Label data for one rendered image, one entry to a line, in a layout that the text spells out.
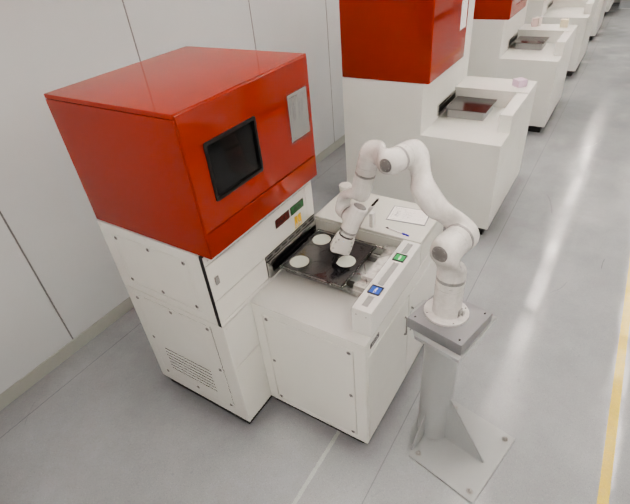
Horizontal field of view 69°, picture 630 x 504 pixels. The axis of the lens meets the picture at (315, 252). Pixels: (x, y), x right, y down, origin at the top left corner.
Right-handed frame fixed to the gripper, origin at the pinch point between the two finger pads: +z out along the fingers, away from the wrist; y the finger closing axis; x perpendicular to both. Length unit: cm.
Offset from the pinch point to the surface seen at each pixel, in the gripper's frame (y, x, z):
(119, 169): -103, -8, -21
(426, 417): 65, -46, 50
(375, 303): 10.3, -39.3, -9.2
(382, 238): 23.2, 11.4, -12.0
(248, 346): -29, -19, 52
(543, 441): 128, -55, 42
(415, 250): 33.6, -5.6, -20.0
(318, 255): -6.1, 7.2, 5.2
